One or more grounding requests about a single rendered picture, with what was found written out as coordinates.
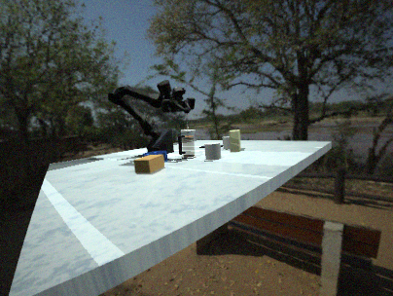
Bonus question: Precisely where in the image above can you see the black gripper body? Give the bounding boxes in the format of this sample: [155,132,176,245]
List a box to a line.
[161,98,196,112]

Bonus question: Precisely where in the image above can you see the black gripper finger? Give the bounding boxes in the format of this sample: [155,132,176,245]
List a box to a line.
[184,100,191,111]
[171,100,185,112]

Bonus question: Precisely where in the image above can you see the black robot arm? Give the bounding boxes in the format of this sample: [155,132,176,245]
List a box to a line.
[108,80,186,140]

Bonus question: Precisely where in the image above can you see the grey cylinder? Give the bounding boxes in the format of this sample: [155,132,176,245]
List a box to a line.
[223,136,231,150]
[204,142,222,161]

